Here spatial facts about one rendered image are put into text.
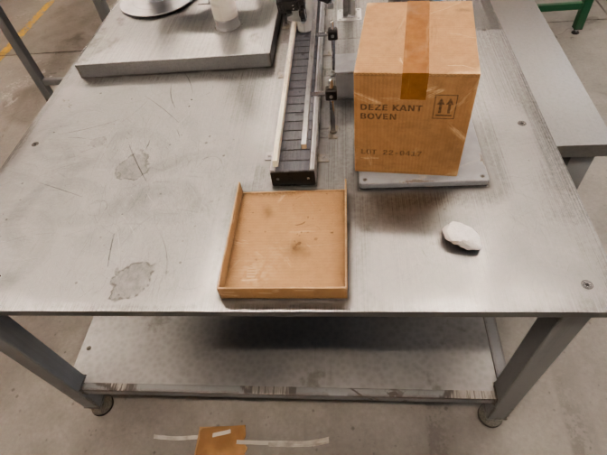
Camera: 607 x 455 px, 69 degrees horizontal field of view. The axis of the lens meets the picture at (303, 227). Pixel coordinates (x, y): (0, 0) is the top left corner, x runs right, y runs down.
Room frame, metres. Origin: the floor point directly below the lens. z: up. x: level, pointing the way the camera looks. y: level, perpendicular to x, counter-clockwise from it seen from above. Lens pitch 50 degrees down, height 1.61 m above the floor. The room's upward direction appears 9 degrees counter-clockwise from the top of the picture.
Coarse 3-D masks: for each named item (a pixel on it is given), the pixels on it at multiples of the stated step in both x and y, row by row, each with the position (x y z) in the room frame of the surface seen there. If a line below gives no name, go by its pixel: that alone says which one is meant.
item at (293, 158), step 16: (304, 48) 1.34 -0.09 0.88; (304, 64) 1.25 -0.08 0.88; (304, 80) 1.16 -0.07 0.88; (288, 96) 1.09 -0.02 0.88; (304, 96) 1.08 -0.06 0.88; (288, 112) 1.02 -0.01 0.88; (288, 128) 0.95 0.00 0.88; (288, 144) 0.88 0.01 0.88; (288, 160) 0.83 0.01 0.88; (304, 160) 0.82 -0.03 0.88
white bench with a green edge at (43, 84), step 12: (96, 0) 2.57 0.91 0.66; (0, 12) 2.70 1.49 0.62; (108, 12) 2.59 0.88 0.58; (0, 24) 2.69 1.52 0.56; (12, 24) 2.73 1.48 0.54; (12, 36) 2.68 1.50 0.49; (24, 48) 2.71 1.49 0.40; (24, 60) 2.68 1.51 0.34; (36, 72) 2.69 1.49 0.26; (36, 84) 2.69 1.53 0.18; (48, 84) 2.68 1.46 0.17; (48, 96) 2.68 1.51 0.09
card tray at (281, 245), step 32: (256, 192) 0.78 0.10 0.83; (288, 192) 0.76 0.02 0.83; (320, 192) 0.74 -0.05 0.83; (256, 224) 0.68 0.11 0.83; (288, 224) 0.66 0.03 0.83; (320, 224) 0.65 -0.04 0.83; (224, 256) 0.57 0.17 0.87; (256, 256) 0.58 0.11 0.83; (288, 256) 0.57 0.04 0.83; (320, 256) 0.56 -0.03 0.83; (224, 288) 0.49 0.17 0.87; (256, 288) 0.48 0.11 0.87; (288, 288) 0.47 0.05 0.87; (320, 288) 0.46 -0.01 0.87
